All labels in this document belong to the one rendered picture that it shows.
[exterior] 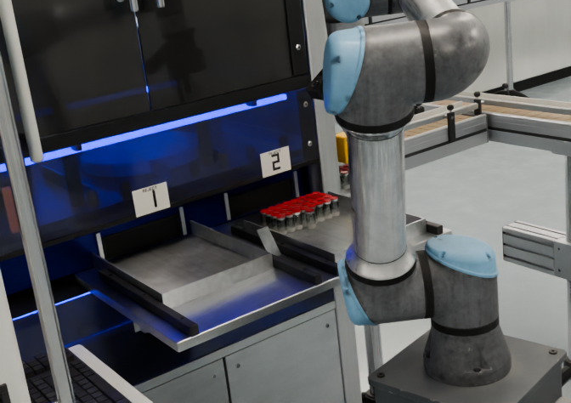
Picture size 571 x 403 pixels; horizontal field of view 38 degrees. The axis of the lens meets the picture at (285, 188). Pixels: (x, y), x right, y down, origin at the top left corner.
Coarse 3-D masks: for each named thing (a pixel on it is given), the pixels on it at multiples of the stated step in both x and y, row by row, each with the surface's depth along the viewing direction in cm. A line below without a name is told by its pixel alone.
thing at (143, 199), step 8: (160, 184) 187; (136, 192) 183; (144, 192) 185; (160, 192) 187; (136, 200) 184; (144, 200) 185; (152, 200) 186; (160, 200) 187; (168, 200) 188; (136, 208) 184; (144, 208) 185; (152, 208) 186; (160, 208) 188; (136, 216) 184
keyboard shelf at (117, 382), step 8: (72, 352) 167; (80, 352) 166; (88, 352) 166; (88, 360) 163; (96, 360) 162; (96, 368) 159; (104, 368) 159; (104, 376) 156; (112, 376) 156; (120, 376) 156; (112, 384) 153; (120, 384) 152; (128, 384) 152; (120, 392) 150; (128, 392) 149; (136, 392) 149; (136, 400) 146; (144, 400) 146
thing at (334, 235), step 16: (256, 224) 194; (320, 224) 198; (336, 224) 197; (352, 224) 196; (416, 224) 184; (288, 240) 184; (304, 240) 190; (320, 240) 189; (336, 240) 188; (352, 240) 186; (320, 256) 175; (336, 256) 172
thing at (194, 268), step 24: (192, 240) 198; (216, 240) 194; (96, 264) 188; (120, 264) 188; (144, 264) 187; (168, 264) 185; (192, 264) 183; (216, 264) 182; (240, 264) 171; (264, 264) 175; (144, 288) 168; (168, 288) 172; (192, 288) 165; (216, 288) 169
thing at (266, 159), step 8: (272, 152) 203; (280, 152) 204; (288, 152) 206; (264, 160) 202; (272, 160) 203; (280, 160) 205; (288, 160) 206; (264, 168) 202; (272, 168) 204; (280, 168) 205; (288, 168) 207; (264, 176) 203
